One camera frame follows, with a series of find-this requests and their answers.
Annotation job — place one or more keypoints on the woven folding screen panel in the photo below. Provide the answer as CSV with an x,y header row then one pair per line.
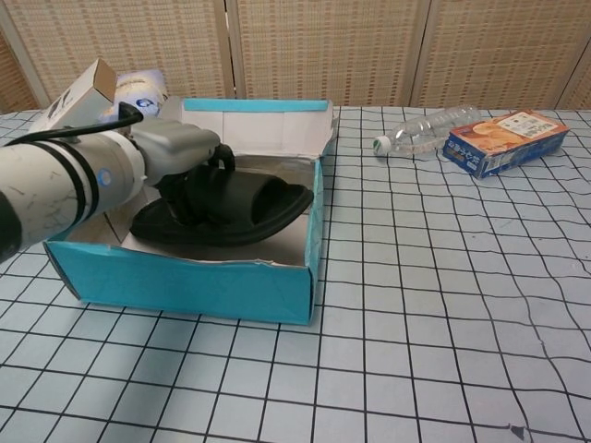
x,y
129,37
508,46
332,46
11,78

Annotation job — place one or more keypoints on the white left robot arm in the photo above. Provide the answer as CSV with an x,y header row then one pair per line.
x,y
60,184

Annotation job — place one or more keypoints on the lavender tissue pack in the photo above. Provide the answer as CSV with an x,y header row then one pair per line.
x,y
143,85

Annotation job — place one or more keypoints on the white cardboard carton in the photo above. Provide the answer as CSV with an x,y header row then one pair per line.
x,y
78,90

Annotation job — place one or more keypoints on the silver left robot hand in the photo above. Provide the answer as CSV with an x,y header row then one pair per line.
x,y
177,145

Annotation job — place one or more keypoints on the clear plastic bottle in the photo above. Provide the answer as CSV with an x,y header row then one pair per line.
x,y
415,134

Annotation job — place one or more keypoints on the black rubber slipper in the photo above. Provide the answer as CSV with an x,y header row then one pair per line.
x,y
258,203

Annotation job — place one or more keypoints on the light blue checkered tablecloth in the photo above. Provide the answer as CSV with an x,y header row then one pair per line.
x,y
415,300

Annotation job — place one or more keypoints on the orange and blue snack box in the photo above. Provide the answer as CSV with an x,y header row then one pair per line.
x,y
503,138

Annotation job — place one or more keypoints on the teal cardboard shoe box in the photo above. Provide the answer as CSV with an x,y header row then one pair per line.
x,y
184,286

